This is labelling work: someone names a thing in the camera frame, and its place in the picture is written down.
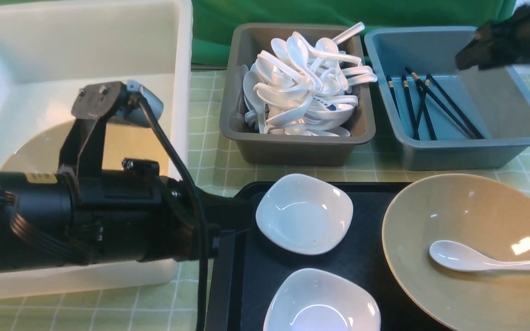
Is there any large white plastic tub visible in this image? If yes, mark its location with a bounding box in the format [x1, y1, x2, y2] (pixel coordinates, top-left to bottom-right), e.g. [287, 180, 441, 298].
[0, 0, 195, 301]

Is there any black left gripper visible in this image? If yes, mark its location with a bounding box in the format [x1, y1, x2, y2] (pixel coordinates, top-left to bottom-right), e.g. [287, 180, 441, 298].
[69, 159, 252, 265]

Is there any blue chopstick bin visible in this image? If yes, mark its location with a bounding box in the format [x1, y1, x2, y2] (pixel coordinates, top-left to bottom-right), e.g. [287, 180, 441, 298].
[364, 26, 530, 171]

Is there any pile of white spoons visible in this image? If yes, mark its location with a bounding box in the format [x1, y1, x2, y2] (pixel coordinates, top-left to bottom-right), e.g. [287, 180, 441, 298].
[242, 22, 377, 137]

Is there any white soup spoon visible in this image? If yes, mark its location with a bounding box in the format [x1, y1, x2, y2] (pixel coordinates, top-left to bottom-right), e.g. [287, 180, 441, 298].
[429, 240, 530, 272]

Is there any beige bowl in tub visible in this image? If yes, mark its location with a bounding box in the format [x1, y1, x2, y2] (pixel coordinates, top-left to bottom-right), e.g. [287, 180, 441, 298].
[0, 121, 169, 176]

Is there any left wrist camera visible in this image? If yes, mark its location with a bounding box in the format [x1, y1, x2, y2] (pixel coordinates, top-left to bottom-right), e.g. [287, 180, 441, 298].
[58, 80, 172, 177]

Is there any grey spoon bin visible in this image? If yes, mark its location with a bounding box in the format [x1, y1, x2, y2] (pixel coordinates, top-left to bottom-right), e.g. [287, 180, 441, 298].
[219, 23, 376, 167]

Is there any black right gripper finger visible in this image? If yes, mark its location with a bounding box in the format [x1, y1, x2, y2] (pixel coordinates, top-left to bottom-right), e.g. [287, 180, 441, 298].
[455, 3, 530, 71]

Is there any beige noodle bowl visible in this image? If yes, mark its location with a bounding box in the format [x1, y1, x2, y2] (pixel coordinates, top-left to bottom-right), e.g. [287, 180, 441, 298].
[381, 174, 530, 331]

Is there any black camera cable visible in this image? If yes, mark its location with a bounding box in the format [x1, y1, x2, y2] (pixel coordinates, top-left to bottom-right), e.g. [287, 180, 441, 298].
[129, 92, 215, 331]

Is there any green checked tablecloth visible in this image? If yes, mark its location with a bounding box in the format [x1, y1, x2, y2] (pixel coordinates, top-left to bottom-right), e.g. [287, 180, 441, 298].
[0, 71, 530, 331]

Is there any white square dish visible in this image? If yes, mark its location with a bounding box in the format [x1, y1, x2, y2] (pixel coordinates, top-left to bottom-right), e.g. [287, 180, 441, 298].
[256, 173, 354, 256]
[263, 268, 381, 331]

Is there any black serving tray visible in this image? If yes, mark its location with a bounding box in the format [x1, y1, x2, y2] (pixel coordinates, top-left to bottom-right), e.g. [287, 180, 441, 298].
[206, 182, 447, 331]

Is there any green backdrop cloth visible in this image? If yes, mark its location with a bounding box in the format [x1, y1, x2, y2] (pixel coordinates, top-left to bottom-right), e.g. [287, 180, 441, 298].
[0, 0, 517, 66]

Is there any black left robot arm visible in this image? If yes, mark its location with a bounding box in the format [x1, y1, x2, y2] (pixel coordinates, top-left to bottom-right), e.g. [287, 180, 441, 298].
[0, 159, 253, 273]

